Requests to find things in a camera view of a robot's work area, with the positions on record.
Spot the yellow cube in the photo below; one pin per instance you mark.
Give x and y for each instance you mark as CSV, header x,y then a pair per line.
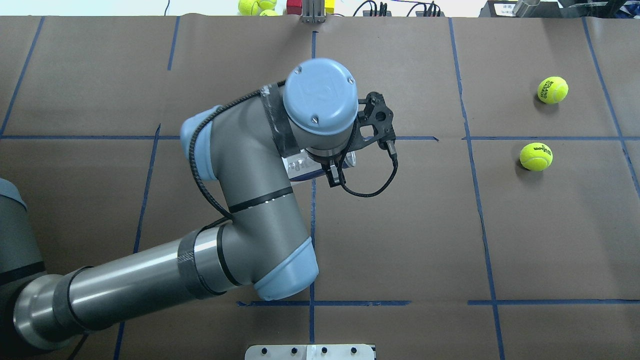
x,y
329,6

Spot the tennis ball on desk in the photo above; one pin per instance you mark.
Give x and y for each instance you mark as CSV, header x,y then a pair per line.
x,y
249,7
268,13
267,4

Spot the aluminium frame post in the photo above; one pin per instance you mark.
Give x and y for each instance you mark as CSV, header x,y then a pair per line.
x,y
313,11

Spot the Roland Garros tennis ball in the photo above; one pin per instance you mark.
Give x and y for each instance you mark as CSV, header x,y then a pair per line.
x,y
552,90

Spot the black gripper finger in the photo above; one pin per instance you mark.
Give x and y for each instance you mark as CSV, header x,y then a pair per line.
x,y
335,174

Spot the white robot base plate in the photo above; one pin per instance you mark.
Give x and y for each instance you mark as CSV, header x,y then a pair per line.
x,y
345,351

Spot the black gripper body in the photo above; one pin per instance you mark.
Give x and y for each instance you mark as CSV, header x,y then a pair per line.
x,y
333,174

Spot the clear tennis ball can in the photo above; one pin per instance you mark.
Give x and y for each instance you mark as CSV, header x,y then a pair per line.
x,y
300,167

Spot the Wilson tennis ball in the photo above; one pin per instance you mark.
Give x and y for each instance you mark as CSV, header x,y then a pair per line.
x,y
536,157

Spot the red cube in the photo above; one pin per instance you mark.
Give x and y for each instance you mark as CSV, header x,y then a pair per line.
x,y
294,7

